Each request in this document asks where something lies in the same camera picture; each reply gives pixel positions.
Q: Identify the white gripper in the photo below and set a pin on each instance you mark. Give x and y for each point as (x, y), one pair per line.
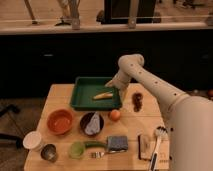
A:
(121, 82)

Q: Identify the yellow banana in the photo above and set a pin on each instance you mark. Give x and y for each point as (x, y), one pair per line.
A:
(106, 95)

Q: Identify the green plastic tray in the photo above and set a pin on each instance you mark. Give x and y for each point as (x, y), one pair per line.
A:
(86, 88)

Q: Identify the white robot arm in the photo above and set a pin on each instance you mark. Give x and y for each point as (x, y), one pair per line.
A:
(191, 117)

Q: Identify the dark purple bowl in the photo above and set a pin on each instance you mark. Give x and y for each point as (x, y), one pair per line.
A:
(84, 120)

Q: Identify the red bowl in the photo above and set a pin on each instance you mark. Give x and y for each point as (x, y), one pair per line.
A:
(60, 121)

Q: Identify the dark red grapes bunch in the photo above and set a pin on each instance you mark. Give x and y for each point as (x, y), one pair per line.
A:
(137, 101)

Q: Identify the orange fruit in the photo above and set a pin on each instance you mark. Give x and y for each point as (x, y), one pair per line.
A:
(115, 115)

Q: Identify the grey crumpled cloth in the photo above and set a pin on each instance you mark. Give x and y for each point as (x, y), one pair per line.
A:
(93, 124)

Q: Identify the blue sponge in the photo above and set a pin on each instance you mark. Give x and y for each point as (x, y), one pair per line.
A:
(117, 143)

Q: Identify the white dish brush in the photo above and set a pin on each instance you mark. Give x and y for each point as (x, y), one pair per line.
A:
(160, 133)

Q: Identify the brown wooden block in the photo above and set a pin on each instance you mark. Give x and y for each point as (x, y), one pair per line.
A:
(144, 144)

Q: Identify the metal fork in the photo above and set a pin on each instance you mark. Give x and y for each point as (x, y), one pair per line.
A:
(100, 154)

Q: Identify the green plastic scoop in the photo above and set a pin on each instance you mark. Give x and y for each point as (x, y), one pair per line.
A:
(77, 148)

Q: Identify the small metal cup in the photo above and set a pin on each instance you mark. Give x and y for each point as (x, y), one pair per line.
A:
(49, 153)

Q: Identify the white round container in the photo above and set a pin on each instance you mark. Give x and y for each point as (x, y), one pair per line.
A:
(33, 141)

